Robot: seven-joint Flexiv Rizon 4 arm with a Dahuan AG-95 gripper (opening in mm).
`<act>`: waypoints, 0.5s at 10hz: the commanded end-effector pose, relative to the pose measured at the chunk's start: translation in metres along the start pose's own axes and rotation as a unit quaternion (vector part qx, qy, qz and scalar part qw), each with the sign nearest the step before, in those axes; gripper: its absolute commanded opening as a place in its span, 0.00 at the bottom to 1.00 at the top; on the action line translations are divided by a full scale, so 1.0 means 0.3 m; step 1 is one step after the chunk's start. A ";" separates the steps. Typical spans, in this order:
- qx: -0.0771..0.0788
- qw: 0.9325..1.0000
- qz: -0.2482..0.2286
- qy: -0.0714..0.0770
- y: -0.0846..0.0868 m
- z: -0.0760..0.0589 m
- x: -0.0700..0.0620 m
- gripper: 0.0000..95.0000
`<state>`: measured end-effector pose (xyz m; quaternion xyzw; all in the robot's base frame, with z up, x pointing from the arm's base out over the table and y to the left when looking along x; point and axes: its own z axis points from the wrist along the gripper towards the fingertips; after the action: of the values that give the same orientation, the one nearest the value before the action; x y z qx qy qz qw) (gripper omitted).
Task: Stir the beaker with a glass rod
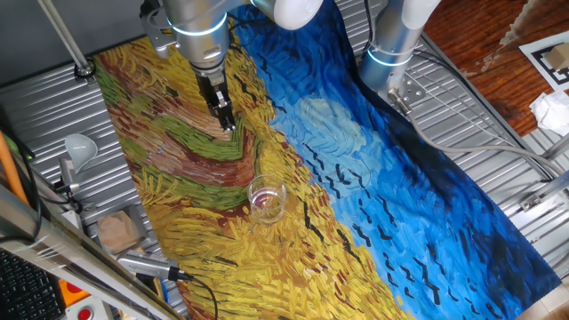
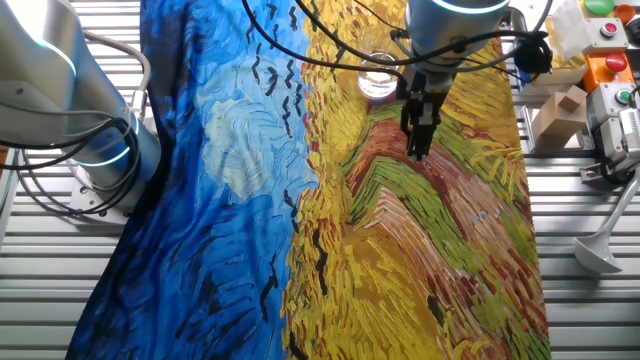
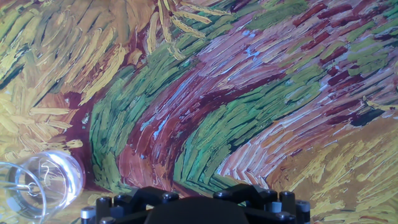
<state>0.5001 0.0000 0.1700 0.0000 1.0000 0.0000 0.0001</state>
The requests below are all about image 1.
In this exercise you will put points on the small silver mounted camera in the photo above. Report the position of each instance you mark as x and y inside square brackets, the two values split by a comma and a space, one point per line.
[69, 178]

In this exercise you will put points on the orange red-button box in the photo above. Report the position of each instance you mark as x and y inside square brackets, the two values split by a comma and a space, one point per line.
[71, 291]

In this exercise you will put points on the aluminium profile bar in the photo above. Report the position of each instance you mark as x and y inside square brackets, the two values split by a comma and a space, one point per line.
[555, 146]
[553, 184]

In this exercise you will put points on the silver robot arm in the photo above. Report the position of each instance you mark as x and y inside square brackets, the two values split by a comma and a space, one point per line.
[200, 26]

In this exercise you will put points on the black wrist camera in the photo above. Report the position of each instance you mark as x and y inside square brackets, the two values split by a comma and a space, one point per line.
[149, 9]

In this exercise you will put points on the small cardboard cube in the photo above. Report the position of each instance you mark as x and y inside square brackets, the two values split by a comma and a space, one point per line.
[559, 57]

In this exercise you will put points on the metal stand pole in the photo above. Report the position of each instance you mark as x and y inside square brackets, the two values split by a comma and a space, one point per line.
[62, 31]

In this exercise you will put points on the crumpled white tissue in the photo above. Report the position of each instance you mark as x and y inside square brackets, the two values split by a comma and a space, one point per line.
[551, 113]

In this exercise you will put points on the black keyboard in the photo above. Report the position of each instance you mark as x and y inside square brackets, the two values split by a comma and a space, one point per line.
[26, 289]

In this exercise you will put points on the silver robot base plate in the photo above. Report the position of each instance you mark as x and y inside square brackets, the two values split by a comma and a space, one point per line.
[413, 91]

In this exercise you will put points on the grey red-button box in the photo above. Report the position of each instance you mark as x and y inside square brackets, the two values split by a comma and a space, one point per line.
[86, 313]

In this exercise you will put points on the grey plastic ladle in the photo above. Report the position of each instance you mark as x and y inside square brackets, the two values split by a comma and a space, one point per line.
[81, 149]

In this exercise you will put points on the clear glass beaker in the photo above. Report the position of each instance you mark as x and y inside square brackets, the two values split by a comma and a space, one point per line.
[273, 213]

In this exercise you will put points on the black pole foot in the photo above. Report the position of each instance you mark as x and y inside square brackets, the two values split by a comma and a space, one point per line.
[84, 70]

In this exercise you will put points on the aluminium frame beam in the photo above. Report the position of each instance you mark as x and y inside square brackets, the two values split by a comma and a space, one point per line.
[53, 249]

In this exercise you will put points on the light wooden block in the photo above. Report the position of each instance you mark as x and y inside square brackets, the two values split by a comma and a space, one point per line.
[117, 231]

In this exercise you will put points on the silver depth camera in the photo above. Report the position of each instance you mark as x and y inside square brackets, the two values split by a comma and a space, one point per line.
[146, 265]

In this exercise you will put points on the painted wheatfield tablecloth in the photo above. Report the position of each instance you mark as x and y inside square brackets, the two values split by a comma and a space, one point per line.
[400, 200]

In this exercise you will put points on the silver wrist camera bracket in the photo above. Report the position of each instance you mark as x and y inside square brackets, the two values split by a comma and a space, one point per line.
[155, 37]

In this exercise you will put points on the metal corner bracket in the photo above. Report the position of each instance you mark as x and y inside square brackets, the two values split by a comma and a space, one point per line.
[535, 202]

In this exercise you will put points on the black white marker sheet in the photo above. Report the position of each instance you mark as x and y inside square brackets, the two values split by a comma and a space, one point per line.
[540, 62]

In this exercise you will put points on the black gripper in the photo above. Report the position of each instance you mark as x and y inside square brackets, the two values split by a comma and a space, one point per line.
[212, 91]

